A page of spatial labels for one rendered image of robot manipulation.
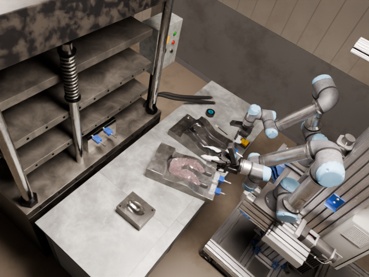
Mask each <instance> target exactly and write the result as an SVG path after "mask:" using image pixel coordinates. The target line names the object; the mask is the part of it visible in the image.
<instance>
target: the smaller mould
mask: <svg viewBox="0 0 369 277"><path fill-rule="evenodd" d="M155 211H156V209H154V208H153V207H152V206H151V205H149V204H148V203H147V202H146V201H145V200H143V199H142V198H141V197H140V196H139V195H137V194H136V193H135V192H133V191H132V192H131V193H130V194H129V195H128V196H127V197H126V198H125V199H124V200H123V201H121V202H120V203H119V204H118V205H117V206H116V212H118V213H119V214H120V215H121V216H122V217H123V218H124V219H126V220H127V221H128V222H129V223H130V224H131V225H133V226H134V227H135V228H136V229H137V230H138V231H140V230H141V229H142V228H143V227H144V226H145V225H146V223H147V222H148V221H149V220H150V219H151V218H152V217H153V216H154V215H155Z"/></svg>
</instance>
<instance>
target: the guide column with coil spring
mask: <svg viewBox="0 0 369 277"><path fill-rule="evenodd" d="M60 49H61V51H62V52H64V53H71V52H72V51H73V46H72V41H69V42H67V43H64V44H62V45H60ZM72 60H74V58H73V59H71V60H63V59H62V61H64V62H70V61H72ZM73 64H74V62H73V63H70V64H64V63H63V65H73ZM74 67H75V66H73V67H69V68H67V67H63V68H64V69H72V68H74ZM73 71H75V69H74V70H72V71H65V70H64V72H66V73H71V72H73ZM74 74H75V73H73V74H70V75H68V74H64V75H66V76H72V75H74ZM75 77H76V76H74V77H71V78H67V77H65V79H69V80H70V79H74V78H75ZM74 81H76V80H74ZM74 81H65V82H68V83H71V82H74ZM75 84H76V83H75ZM75 84H71V85H68V84H66V85H67V86H73V85H75ZM76 87H77V86H75V87H71V88H70V87H66V88H68V89H74V88H76ZM76 90H77V89H76ZM76 90H73V91H68V90H67V91H68V92H74V91H76ZM67 94H68V93H67ZM75 94H77V92H76V93H73V94H68V95H75ZM68 97H69V96H68ZM75 97H77V96H74V97H69V98H75ZM68 104H69V112H70V120H71V127H72V135H73V139H74V147H75V155H76V162H77V163H78V164H83V163H84V162H85V158H84V152H83V142H82V131H81V120H80V110H79V102H76V103H69V102H68Z"/></svg>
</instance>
